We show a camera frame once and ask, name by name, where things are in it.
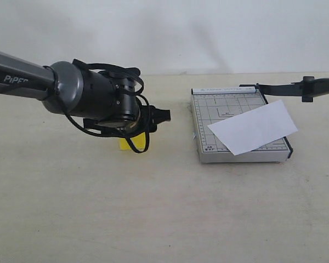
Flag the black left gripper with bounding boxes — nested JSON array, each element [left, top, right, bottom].
[[83, 105, 171, 136]]

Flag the yellow cube block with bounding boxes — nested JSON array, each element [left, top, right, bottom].
[[118, 132, 150, 152]]

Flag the white paper sheet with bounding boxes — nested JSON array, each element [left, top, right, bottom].
[[208, 100, 298, 156]]

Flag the black cutter blade arm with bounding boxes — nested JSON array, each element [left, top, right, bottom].
[[239, 76, 329, 102]]

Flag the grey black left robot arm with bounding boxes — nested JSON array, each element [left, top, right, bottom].
[[0, 52, 171, 138]]

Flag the grey paper cutter base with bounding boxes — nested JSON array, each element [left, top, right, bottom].
[[191, 87, 293, 163]]

